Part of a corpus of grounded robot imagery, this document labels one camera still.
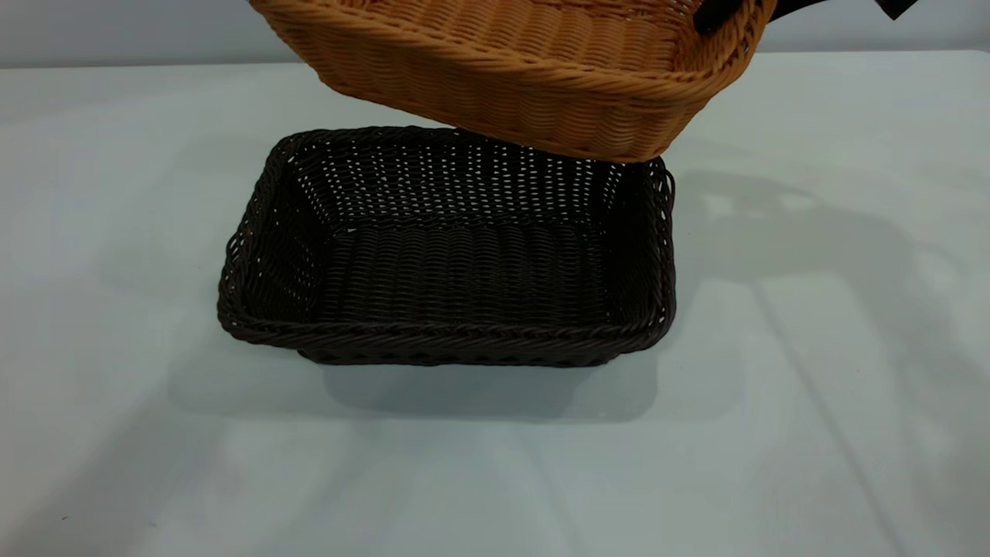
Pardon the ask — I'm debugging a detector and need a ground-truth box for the black wicker basket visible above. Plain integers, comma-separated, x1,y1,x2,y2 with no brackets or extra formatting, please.
217,126,678,367

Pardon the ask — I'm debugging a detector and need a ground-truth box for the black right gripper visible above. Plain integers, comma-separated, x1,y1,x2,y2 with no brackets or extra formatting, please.
694,0,921,34

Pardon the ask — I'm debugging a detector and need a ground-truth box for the orange wicker basket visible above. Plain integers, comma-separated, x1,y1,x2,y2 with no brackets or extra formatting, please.
247,0,778,164

